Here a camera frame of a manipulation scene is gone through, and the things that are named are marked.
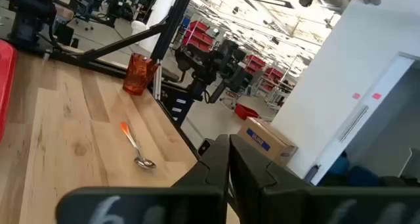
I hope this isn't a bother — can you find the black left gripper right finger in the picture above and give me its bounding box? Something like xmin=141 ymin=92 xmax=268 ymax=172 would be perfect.
xmin=229 ymin=134 xmax=420 ymax=224

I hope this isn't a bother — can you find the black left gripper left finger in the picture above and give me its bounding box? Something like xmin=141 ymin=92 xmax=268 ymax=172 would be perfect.
xmin=55 ymin=134 xmax=230 ymax=224

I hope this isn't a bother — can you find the orange translucent plastic cup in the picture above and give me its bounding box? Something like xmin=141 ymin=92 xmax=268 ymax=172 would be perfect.
xmin=123 ymin=52 xmax=161 ymax=96

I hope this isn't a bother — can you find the red plastic tray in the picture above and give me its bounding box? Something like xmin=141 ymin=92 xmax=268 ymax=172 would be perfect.
xmin=0 ymin=39 xmax=18 ymax=143

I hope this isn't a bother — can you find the brown cardboard box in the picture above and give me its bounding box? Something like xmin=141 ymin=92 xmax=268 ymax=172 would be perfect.
xmin=236 ymin=116 xmax=299 ymax=168

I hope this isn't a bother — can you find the red plastic floor bin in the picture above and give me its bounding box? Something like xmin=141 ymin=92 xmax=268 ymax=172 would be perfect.
xmin=234 ymin=103 xmax=260 ymax=121

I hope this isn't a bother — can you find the dark blue drawer cabinet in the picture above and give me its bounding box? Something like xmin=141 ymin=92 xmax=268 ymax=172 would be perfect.
xmin=160 ymin=82 xmax=194 ymax=126

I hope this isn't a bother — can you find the small rack of red bins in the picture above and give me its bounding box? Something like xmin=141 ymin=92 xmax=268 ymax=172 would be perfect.
xmin=244 ymin=55 xmax=267 ymax=76
xmin=262 ymin=67 xmax=285 ymax=87

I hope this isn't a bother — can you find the white door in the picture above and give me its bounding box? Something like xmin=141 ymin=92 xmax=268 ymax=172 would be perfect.
xmin=310 ymin=53 xmax=416 ymax=185

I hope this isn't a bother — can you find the large rack of red bins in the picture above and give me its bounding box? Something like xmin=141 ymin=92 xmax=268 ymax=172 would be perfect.
xmin=182 ymin=20 xmax=216 ymax=53

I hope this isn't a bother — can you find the white cylindrical bin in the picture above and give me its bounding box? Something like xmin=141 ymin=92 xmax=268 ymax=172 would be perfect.
xmin=131 ymin=20 xmax=148 ymax=36

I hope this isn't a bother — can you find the metal spoon with orange handle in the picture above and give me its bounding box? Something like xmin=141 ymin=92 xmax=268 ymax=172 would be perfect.
xmin=119 ymin=121 xmax=157 ymax=170

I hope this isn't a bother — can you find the metal door handle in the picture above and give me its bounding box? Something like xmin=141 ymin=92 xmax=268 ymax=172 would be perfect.
xmin=337 ymin=104 xmax=369 ymax=143

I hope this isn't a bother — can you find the black aluminium table frame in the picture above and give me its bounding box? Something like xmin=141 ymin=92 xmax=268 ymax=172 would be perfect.
xmin=42 ymin=0 xmax=198 ymax=100

